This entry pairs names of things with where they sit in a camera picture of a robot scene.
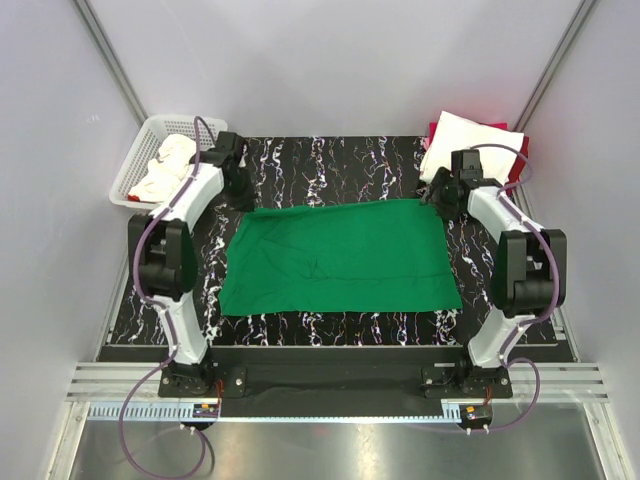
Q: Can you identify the green t shirt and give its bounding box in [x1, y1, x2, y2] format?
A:
[219, 199, 462, 316]

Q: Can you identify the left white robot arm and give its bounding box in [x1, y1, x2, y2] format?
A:
[128, 131, 255, 396]

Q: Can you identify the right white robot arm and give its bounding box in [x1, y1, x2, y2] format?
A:
[422, 144, 567, 397]

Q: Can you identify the folded white t shirt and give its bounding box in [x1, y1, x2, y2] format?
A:
[418, 110, 526, 186]

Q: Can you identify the white t shirt in basket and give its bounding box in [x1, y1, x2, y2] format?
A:
[128, 134, 196, 203]

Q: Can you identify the folded red t shirt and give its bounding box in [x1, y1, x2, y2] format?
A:
[428, 118, 530, 199]

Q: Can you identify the white plastic basket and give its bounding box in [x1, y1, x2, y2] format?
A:
[109, 115, 228, 211]

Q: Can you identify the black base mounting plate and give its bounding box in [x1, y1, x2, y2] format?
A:
[159, 346, 512, 419]

